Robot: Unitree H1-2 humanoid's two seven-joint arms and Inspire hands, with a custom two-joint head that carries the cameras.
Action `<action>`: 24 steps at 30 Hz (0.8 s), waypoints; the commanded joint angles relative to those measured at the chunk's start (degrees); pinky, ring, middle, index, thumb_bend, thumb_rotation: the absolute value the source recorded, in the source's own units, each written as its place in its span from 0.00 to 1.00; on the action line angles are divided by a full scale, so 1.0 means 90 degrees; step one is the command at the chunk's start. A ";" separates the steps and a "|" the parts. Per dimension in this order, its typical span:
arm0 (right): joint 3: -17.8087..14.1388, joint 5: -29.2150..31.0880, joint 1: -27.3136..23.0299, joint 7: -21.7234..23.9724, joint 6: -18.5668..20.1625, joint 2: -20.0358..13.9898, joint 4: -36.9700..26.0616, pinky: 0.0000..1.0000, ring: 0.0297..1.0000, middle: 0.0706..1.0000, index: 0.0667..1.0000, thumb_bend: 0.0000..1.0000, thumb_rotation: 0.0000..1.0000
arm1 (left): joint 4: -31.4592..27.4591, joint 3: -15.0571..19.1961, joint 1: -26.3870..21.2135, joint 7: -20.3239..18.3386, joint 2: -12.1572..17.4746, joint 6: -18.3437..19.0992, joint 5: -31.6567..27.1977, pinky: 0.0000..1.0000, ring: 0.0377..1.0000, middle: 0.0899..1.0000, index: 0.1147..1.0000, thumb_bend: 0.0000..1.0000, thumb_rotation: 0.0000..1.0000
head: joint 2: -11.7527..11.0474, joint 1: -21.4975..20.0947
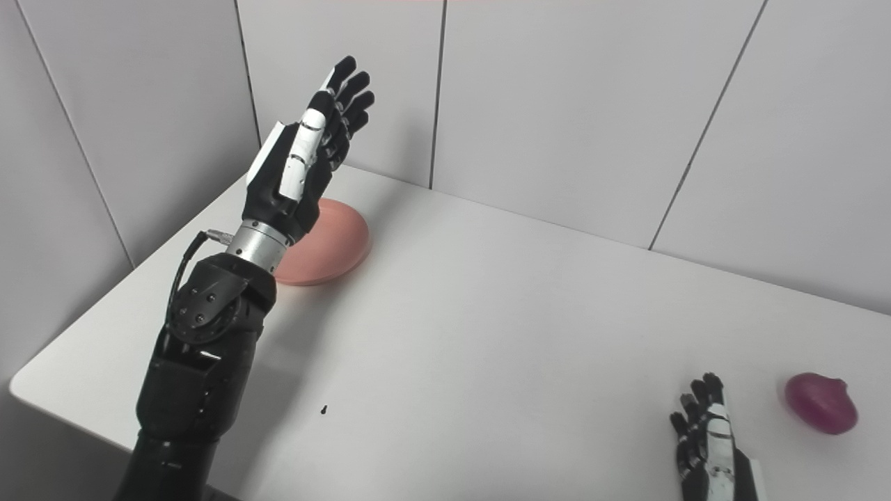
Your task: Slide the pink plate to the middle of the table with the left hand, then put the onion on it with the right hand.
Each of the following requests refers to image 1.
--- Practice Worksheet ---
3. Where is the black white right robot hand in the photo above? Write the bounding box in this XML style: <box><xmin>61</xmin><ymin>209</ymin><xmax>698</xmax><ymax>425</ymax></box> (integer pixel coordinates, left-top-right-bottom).
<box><xmin>670</xmin><ymin>372</ymin><xmax>766</xmax><ymax>501</ymax></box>

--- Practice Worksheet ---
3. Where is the purple red onion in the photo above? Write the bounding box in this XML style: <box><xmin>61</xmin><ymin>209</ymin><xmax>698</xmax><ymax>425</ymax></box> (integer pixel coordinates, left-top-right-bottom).
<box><xmin>784</xmin><ymin>372</ymin><xmax>858</xmax><ymax>436</ymax></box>

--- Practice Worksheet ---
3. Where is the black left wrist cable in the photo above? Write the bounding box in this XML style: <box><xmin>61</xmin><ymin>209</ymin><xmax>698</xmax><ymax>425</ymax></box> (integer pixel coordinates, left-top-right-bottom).
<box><xmin>165</xmin><ymin>230</ymin><xmax>234</xmax><ymax>328</ymax></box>

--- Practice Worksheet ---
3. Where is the pink round plate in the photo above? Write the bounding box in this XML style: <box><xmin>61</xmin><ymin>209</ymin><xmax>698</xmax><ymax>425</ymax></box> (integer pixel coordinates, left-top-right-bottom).
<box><xmin>274</xmin><ymin>198</ymin><xmax>372</xmax><ymax>287</ymax></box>

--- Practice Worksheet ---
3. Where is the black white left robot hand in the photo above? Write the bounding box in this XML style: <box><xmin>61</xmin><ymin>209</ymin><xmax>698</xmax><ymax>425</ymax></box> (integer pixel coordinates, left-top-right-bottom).
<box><xmin>244</xmin><ymin>56</ymin><xmax>376</xmax><ymax>243</ymax></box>

